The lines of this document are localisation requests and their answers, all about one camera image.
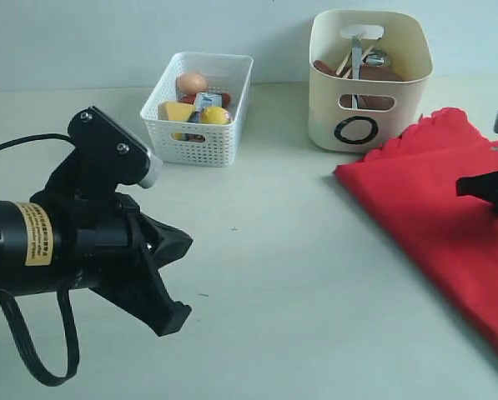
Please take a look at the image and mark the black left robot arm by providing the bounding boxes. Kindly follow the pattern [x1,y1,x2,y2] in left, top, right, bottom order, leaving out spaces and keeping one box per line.
[0,159,498,340]

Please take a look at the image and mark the brown egg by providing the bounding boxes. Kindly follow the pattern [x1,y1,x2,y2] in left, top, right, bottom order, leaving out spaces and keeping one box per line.
[176,72,209,95]

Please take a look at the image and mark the cream plastic bin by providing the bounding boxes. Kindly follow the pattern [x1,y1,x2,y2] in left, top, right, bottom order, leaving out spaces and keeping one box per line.
[308,9,433,153]

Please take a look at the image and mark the wooden chopstick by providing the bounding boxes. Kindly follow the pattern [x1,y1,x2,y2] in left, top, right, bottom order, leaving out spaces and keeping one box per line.
[343,45,374,78]
[336,50,352,78]

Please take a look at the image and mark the red table cloth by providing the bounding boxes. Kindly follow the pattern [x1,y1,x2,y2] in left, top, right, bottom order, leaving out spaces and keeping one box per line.
[334,107,498,352]

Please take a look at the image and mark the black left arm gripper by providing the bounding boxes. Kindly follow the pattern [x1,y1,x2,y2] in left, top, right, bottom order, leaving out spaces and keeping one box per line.
[23,193,194,337]

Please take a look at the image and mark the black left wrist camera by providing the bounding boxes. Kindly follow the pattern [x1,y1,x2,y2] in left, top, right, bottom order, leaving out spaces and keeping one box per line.
[30,106,163,208]

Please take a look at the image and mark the silver table knife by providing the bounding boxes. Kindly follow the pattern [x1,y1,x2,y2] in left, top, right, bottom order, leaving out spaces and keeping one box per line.
[350,35,363,108]

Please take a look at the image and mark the white perforated plastic basket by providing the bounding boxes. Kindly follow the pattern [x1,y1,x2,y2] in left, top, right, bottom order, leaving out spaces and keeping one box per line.
[140,52,254,167]

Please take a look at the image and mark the stainless steel cup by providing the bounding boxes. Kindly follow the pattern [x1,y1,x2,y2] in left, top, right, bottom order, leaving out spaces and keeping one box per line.
[363,49,392,68]

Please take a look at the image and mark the brown wooden plate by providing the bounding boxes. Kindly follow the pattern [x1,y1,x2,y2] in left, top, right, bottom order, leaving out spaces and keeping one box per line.
[340,66,404,111]

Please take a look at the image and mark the blue white milk carton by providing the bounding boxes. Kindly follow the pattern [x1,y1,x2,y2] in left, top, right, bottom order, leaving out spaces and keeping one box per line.
[188,92,223,123]

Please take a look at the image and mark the dark wooden spoon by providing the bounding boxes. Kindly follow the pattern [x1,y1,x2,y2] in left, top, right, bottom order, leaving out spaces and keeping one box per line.
[313,60,340,77]

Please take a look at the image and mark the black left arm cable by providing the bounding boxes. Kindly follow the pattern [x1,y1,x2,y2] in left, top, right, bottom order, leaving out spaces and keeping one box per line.
[0,132,81,388]

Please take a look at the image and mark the red sausage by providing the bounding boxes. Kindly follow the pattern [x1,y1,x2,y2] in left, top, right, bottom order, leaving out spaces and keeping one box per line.
[179,92,231,107]

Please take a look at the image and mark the yellow lemon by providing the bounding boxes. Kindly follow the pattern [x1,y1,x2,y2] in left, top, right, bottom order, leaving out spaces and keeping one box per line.
[200,106,231,125]

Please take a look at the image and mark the yellow cheese wedge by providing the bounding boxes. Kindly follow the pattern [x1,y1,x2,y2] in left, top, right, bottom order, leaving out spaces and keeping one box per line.
[158,102,194,122]

